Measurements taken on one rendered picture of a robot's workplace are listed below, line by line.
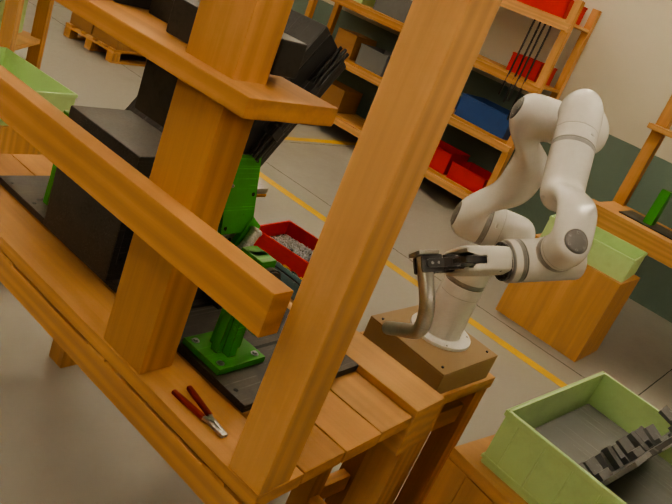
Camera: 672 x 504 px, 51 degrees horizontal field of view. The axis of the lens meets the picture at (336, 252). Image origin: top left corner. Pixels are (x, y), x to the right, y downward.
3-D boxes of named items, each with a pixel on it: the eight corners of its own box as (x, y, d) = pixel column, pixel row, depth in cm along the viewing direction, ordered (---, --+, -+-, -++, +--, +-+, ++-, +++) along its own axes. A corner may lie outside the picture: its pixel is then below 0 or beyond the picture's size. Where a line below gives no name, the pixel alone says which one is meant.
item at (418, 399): (112, 187, 264) (122, 150, 259) (423, 441, 191) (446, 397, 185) (79, 188, 253) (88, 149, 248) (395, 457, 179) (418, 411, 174)
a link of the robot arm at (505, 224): (445, 264, 210) (478, 193, 200) (503, 287, 210) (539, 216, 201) (445, 281, 199) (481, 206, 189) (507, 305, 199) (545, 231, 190)
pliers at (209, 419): (170, 393, 148) (171, 389, 148) (189, 388, 152) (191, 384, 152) (214, 442, 140) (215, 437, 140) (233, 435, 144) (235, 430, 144)
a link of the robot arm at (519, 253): (503, 243, 141) (489, 243, 140) (526, 235, 133) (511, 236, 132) (507, 284, 140) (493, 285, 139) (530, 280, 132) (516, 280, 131)
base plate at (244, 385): (119, 180, 239) (121, 175, 238) (356, 370, 185) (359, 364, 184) (-4, 181, 205) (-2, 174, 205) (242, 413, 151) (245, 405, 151)
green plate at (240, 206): (230, 225, 195) (240, 149, 191) (252, 232, 191) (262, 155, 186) (199, 227, 186) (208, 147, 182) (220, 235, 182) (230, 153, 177)
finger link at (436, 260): (453, 253, 131) (419, 255, 130) (460, 251, 128) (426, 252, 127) (455, 271, 131) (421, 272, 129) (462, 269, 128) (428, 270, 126)
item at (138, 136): (102, 220, 203) (131, 109, 191) (164, 274, 188) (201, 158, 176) (42, 223, 189) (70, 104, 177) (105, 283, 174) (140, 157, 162)
